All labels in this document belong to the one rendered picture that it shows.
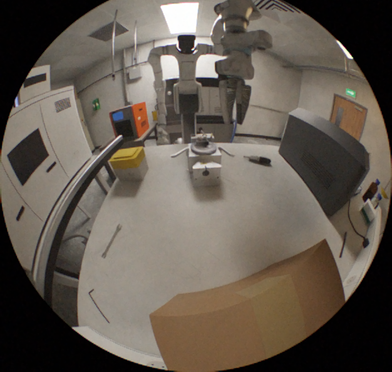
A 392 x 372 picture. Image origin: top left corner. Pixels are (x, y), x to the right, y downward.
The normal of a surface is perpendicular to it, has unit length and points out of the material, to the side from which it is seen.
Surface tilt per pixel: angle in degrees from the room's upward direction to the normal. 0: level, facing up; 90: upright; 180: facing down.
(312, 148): 90
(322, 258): 0
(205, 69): 90
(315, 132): 90
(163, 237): 0
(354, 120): 90
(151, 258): 0
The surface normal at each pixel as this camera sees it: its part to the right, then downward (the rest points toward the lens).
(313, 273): -0.02, -0.76
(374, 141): -1.00, 0.04
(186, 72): 0.13, 0.81
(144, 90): 0.04, 0.65
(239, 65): 0.42, 0.61
